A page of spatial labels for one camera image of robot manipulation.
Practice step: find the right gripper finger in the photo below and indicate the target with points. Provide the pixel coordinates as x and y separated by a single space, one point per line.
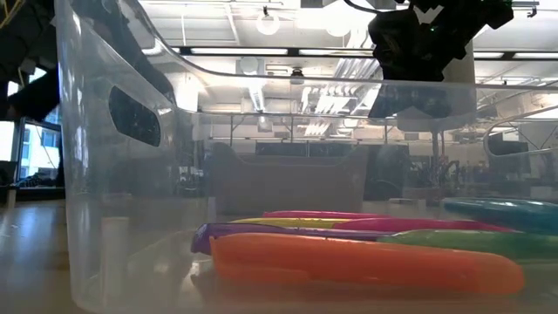
410 102

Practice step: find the pink highlighter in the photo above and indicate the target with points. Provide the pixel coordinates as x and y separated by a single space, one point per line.
414 225
322 214

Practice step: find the teal highlighter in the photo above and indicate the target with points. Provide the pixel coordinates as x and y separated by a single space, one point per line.
501 213

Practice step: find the green highlighter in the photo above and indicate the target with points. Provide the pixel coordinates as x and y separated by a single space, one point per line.
479 243

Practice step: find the yellow highlighter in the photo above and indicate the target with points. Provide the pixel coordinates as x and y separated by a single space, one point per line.
296 222

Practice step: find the orange highlighter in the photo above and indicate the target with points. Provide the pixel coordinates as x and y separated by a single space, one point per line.
349 261

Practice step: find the purple highlighter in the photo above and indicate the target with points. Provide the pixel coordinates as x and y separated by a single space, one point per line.
244 231

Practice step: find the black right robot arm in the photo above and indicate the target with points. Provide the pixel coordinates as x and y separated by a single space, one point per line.
488 17

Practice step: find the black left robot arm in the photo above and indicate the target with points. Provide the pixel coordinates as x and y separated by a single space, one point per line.
32 96

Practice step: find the round ceiling light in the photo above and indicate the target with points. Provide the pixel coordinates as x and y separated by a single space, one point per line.
267 22

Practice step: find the clear plastic bin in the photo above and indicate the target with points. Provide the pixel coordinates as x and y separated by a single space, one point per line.
109 218

